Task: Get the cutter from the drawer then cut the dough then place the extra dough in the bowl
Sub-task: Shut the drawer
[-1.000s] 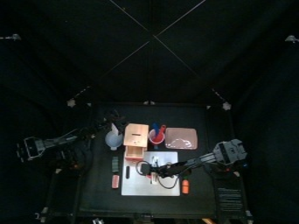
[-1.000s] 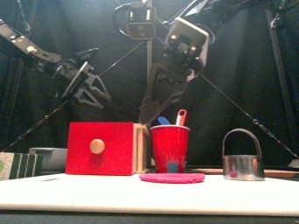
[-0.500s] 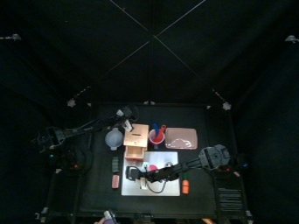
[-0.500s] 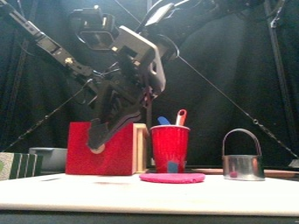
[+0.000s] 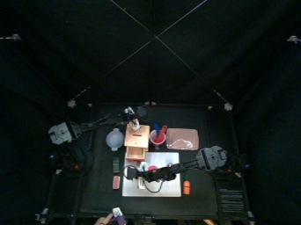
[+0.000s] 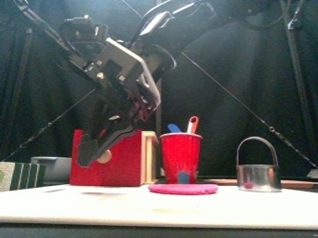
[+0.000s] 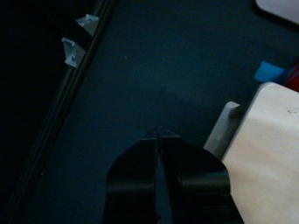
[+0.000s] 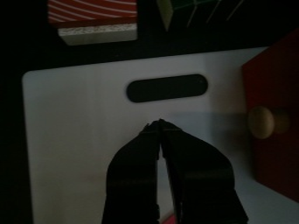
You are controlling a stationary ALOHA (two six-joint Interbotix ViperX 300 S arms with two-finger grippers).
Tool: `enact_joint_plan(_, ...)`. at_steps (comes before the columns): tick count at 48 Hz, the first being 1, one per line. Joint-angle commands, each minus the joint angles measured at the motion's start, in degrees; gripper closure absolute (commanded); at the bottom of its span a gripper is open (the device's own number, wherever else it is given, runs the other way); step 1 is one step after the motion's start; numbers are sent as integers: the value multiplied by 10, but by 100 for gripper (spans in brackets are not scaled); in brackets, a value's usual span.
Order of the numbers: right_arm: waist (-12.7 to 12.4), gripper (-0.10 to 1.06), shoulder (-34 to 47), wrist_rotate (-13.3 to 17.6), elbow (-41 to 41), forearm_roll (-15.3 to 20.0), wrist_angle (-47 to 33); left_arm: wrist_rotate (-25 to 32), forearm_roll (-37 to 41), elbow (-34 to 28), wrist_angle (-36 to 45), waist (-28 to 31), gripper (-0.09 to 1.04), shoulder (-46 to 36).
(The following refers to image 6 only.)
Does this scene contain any orange plastic utensil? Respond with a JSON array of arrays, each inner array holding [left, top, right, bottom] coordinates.
[[186, 115, 200, 135]]

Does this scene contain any blue plastic utensil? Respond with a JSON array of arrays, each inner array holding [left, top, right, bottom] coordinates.
[[167, 123, 183, 134]]

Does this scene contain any green striped block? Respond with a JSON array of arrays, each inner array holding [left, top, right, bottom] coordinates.
[[0, 161, 47, 192]]

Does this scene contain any red plastic cup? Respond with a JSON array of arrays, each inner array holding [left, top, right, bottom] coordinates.
[[159, 132, 203, 186]]

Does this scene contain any red-fronted wooden drawer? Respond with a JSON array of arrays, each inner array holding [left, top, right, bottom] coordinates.
[[68, 129, 144, 188]]

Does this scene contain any white cutting board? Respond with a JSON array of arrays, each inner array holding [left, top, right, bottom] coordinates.
[[0, 184, 318, 231]]

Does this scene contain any pink dough disc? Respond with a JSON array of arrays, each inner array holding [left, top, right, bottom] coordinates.
[[148, 183, 221, 196]]

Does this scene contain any grey plastic bowl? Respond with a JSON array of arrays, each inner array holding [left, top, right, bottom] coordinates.
[[29, 156, 72, 184]]

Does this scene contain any thin white cord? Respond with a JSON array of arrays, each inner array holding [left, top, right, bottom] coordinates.
[[0, 88, 98, 162], [180, 51, 318, 169]]

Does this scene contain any round metal cutter with handle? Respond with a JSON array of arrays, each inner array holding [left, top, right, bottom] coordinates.
[[235, 136, 283, 193]]

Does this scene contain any wooden drawer cabinet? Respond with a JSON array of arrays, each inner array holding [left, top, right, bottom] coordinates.
[[140, 130, 162, 184]]

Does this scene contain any black metal frame post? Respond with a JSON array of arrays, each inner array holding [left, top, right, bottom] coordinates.
[[279, 0, 318, 162]]

